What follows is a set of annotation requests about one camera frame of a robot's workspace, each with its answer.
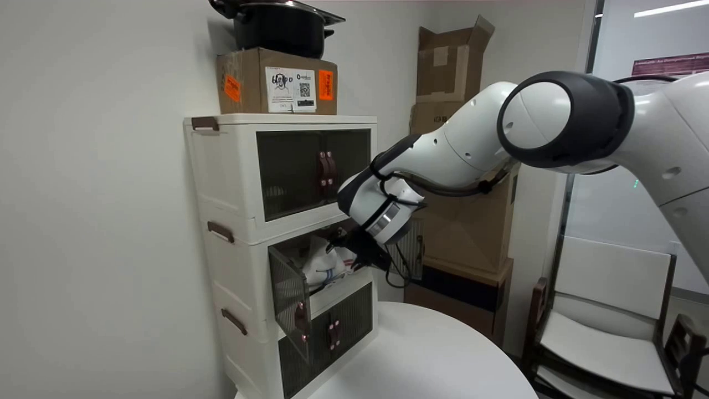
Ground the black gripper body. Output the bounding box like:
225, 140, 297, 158
339, 220, 395, 276

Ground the clutter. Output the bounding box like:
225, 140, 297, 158
297, 232, 362, 293

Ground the white three-tier cupboard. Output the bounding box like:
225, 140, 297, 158
181, 113, 380, 399

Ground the large cardboard box stack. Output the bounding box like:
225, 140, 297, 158
402, 98, 521, 341

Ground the dark box under cardboard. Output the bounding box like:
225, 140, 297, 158
418, 255, 515, 314

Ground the small labelled cardboard box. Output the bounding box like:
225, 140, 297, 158
214, 46, 342, 117

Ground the open tall cardboard box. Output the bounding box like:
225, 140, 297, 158
414, 14, 498, 106

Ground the black cooking pot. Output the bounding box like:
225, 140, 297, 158
209, 0, 339, 63

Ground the white cushioned dark chair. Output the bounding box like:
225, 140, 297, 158
521, 235, 709, 399

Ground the ceiling light strip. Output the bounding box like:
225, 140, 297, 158
632, 0, 709, 23

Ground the dark red wall sign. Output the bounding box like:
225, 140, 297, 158
630, 48, 709, 81

